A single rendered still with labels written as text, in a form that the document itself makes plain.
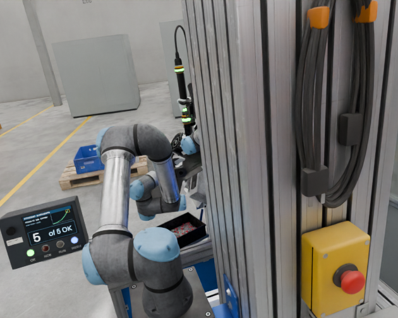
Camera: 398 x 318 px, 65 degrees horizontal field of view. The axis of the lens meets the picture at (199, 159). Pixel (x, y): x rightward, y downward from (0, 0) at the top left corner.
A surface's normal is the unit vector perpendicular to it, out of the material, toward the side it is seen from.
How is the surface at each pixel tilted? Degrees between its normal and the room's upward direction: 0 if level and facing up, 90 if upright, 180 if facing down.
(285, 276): 90
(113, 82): 90
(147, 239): 8
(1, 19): 90
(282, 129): 90
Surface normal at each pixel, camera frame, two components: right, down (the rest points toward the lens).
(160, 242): 0.01, -0.93
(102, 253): -0.09, -0.55
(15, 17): 0.07, 0.37
